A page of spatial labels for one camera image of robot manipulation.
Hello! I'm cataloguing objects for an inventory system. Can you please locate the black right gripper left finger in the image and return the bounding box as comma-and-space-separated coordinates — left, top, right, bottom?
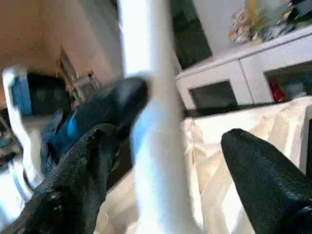
0, 123, 122, 234

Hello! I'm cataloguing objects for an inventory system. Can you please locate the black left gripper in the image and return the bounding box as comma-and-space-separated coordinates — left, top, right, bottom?
42, 77, 149, 171

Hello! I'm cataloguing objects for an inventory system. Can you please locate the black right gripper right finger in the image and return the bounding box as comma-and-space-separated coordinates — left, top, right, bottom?
221, 128, 312, 234

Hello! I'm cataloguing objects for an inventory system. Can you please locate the white plastic table leg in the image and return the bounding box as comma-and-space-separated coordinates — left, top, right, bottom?
117, 0, 204, 234

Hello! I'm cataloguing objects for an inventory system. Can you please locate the white plastic table top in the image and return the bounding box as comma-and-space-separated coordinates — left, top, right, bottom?
97, 96, 312, 234

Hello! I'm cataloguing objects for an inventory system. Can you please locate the red bottle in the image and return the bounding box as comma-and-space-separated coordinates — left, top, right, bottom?
269, 78, 283, 102

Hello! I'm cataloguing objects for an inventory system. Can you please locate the white sideboard with glass doors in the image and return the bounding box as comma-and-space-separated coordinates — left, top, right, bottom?
175, 24, 312, 110

